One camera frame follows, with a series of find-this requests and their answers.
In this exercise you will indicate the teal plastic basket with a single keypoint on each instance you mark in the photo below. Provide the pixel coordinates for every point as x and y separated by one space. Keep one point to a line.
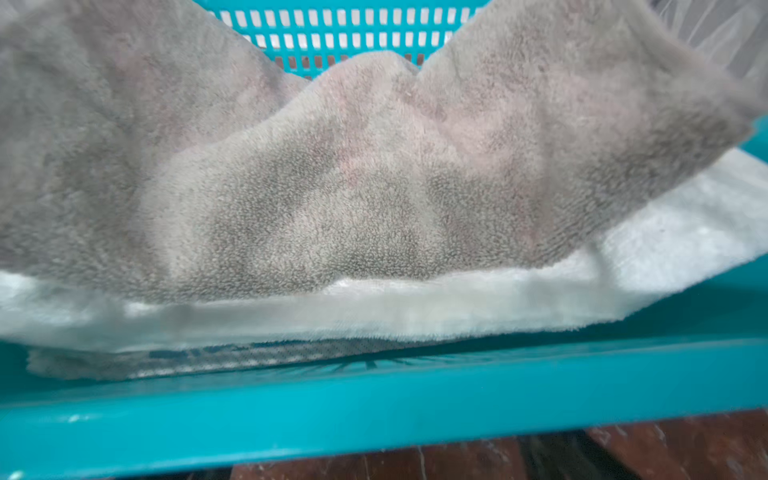
700 352

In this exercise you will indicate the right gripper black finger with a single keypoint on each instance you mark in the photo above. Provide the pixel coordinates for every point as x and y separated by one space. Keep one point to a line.
570 455

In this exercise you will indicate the white towel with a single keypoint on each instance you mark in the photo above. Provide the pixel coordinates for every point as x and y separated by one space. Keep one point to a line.
712 223

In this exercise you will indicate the grey towel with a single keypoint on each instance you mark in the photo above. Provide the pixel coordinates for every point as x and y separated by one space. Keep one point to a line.
150 152

